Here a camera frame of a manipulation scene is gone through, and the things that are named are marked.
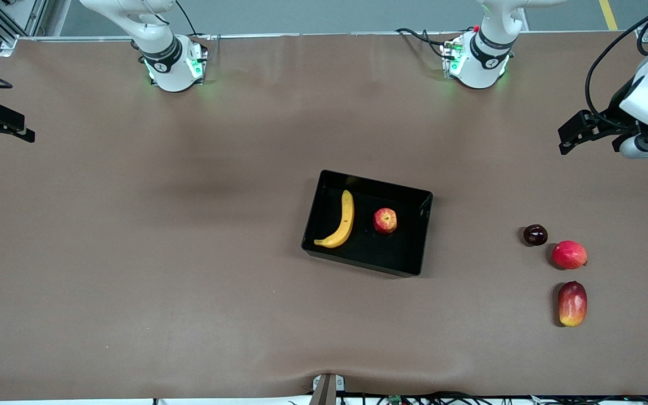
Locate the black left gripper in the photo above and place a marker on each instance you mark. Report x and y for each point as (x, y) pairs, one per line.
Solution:
(612, 119)

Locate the black rectangular plastic tray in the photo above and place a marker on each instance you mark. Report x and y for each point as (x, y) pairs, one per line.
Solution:
(403, 247)

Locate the red yellow striped apple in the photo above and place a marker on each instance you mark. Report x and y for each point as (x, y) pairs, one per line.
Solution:
(385, 220)

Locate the yellow banana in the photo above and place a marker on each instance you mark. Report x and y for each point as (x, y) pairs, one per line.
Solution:
(348, 216)

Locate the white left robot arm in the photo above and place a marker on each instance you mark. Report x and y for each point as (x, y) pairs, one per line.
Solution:
(481, 62)

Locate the dark purple mangosteen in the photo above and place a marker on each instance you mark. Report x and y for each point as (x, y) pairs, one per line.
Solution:
(535, 235)

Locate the round red peach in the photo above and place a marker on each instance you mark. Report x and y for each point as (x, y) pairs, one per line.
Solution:
(569, 255)

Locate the table cover sheet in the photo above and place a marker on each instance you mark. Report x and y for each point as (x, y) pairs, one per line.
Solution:
(133, 225)

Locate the red yellow mango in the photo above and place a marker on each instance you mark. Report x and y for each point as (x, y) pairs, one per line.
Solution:
(572, 304)

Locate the small green circuit board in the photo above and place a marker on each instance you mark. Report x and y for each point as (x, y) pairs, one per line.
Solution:
(395, 400)

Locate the aluminium frame with struts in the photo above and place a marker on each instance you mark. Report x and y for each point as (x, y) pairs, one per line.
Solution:
(9, 46)

